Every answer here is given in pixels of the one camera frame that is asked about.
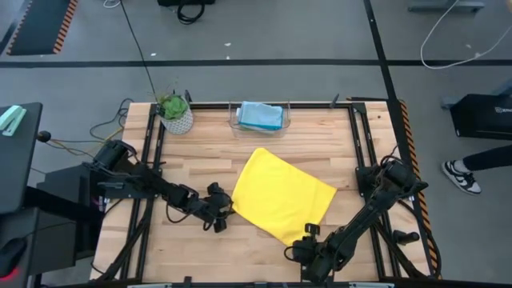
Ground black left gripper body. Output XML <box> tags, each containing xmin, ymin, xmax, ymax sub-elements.
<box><xmin>195</xmin><ymin>182</ymin><xmax>234</xmax><ymax>234</ymax></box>

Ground black box with white logo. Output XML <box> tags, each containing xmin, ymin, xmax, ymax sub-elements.
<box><xmin>450</xmin><ymin>94</ymin><xmax>512</xmax><ymax>141</ymax></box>

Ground black left camera cable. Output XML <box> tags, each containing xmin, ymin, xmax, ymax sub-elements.
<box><xmin>165</xmin><ymin>202</ymin><xmax>190</xmax><ymax>225</ymax></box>

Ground orange black hazard strip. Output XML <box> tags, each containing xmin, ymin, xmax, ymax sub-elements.
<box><xmin>398</xmin><ymin>99</ymin><xmax>440</xmax><ymax>279</ymax></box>

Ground black aluminium table frame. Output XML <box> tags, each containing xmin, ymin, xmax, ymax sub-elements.
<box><xmin>95</xmin><ymin>99</ymin><xmax>441</xmax><ymax>288</ymax></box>

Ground yellow microfiber towel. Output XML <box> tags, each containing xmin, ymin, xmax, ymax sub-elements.
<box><xmin>230</xmin><ymin>146</ymin><xmax>338</xmax><ymax>247</ymax></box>

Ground person's foot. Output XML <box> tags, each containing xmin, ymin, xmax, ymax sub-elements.
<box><xmin>441</xmin><ymin>159</ymin><xmax>483</xmax><ymax>196</ymax></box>

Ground black clamp handle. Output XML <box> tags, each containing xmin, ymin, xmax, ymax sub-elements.
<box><xmin>391</xmin><ymin>230</ymin><xmax>421</xmax><ymax>246</ymax></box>

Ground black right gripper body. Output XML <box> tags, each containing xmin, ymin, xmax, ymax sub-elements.
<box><xmin>291</xmin><ymin>223</ymin><xmax>345</xmax><ymax>283</ymax></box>

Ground succulent in patterned white pot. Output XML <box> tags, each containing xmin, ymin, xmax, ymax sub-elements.
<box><xmin>155</xmin><ymin>90</ymin><xmax>194</xmax><ymax>136</ymax></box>

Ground black side desk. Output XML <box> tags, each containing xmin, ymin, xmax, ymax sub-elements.
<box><xmin>0</xmin><ymin>102</ymin><xmax>44</xmax><ymax>215</ymax></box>

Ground clear plastic bin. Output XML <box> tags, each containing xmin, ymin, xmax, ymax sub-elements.
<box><xmin>229</xmin><ymin>94</ymin><xmax>293</xmax><ymax>139</ymax></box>

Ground light blue microfiber towel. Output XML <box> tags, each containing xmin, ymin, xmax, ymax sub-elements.
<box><xmin>238</xmin><ymin>101</ymin><xmax>285</xmax><ymax>132</ymax></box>

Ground mint green stapler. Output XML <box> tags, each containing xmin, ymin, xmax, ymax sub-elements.
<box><xmin>0</xmin><ymin>105</ymin><xmax>28</xmax><ymax>138</ymax></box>

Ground black mat with orange edge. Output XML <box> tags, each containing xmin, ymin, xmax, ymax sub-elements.
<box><xmin>0</xmin><ymin>0</ymin><xmax>79</xmax><ymax>56</ymax></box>

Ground tangled black cables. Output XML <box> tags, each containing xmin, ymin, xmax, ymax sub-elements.
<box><xmin>51</xmin><ymin>98</ymin><xmax>135</xmax><ymax>158</ymax></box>

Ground person's leg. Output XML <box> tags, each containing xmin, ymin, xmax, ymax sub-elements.
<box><xmin>463</xmin><ymin>144</ymin><xmax>512</xmax><ymax>172</ymax></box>

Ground black camera cable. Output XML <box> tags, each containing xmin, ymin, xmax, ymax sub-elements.
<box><xmin>283</xmin><ymin>244</ymin><xmax>299</xmax><ymax>263</ymax></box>
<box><xmin>165</xmin><ymin>202</ymin><xmax>190</xmax><ymax>225</ymax></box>

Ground black right camera cable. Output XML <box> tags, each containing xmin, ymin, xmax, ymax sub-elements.
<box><xmin>283</xmin><ymin>244</ymin><xmax>299</xmax><ymax>263</ymax></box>

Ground coiled black floor cable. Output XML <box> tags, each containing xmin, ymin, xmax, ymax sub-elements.
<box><xmin>177</xmin><ymin>3</ymin><xmax>206</xmax><ymax>26</ymax></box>

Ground black equipment cabinet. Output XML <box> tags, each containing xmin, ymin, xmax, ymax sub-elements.
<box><xmin>0</xmin><ymin>162</ymin><xmax>106</xmax><ymax>288</ymax></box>

